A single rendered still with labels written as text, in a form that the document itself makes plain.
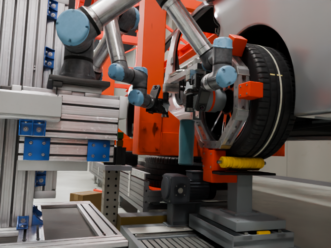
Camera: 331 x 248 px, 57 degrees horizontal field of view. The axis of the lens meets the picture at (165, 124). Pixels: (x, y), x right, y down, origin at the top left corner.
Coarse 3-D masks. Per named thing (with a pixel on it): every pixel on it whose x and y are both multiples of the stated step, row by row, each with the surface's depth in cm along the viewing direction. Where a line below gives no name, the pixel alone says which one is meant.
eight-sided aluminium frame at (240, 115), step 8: (232, 56) 158; (232, 64) 150; (240, 64) 151; (240, 72) 145; (248, 72) 147; (240, 80) 145; (248, 80) 146; (240, 104) 144; (248, 104) 145; (192, 112) 191; (200, 112) 192; (240, 112) 144; (248, 112) 145; (200, 120) 192; (232, 120) 148; (240, 120) 145; (200, 128) 188; (232, 128) 149; (240, 128) 150; (200, 136) 179; (224, 136) 153; (232, 136) 153; (200, 144) 177; (208, 144) 168; (216, 144) 159; (224, 144) 155
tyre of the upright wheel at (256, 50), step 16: (256, 48) 156; (272, 48) 164; (256, 64) 146; (272, 64) 150; (288, 64) 153; (256, 80) 145; (272, 80) 144; (288, 80) 148; (272, 96) 143; (288, 96) 146; (256, 112) 143; (272, 112) 144; (288, 112) 147; (256, 128) 145; (272, 128) 147; (288, 128) 150; (240, 144) 154; (256, 144) 151; (272, 144) 154
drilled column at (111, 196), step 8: (104, 176) 206; (112, 176) 206; (104, 184) 204; (112, 184) 206; (104, 192) 204; (112, 192) 206; (104, 200) 203; (112, 200) 205; (104, 208) 203; (112, 208) 205; (104, 216) 203; (112, 216) 205
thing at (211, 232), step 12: (192, 216) 186; (204, 228) 170; (216, 228) 158; (228, 228) 158; (216, 240) 158; (228, 240) 147; (240, 240) 145; (252, 240) 147; (264, 240) 149; (276, 240) 152; (288, 240) 154
